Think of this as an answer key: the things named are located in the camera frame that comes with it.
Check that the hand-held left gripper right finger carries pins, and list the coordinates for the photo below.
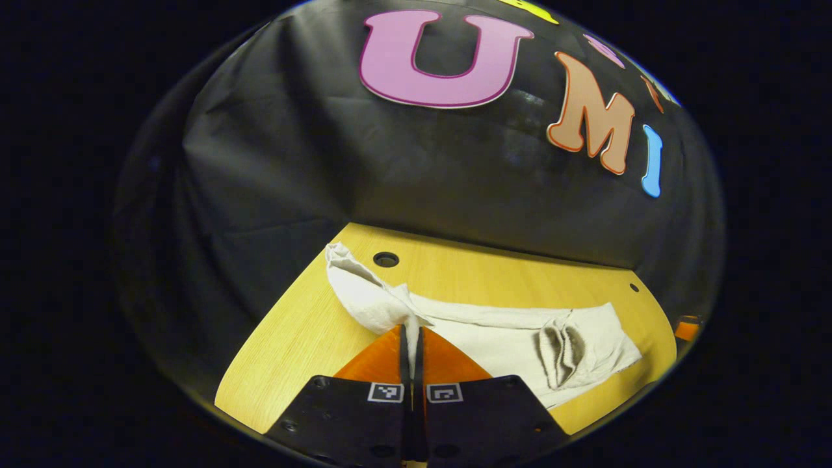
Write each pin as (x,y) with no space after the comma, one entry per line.
(481,422)

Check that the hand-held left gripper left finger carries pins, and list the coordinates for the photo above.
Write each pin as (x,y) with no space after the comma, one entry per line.
(351,422)

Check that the black backdrop cloth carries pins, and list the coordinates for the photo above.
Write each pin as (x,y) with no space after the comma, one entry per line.
(325,162)

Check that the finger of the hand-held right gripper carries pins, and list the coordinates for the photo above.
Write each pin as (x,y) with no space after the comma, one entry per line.
(688,329)

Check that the cream white jeans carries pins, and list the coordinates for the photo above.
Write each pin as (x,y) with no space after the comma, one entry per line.
(494,338)

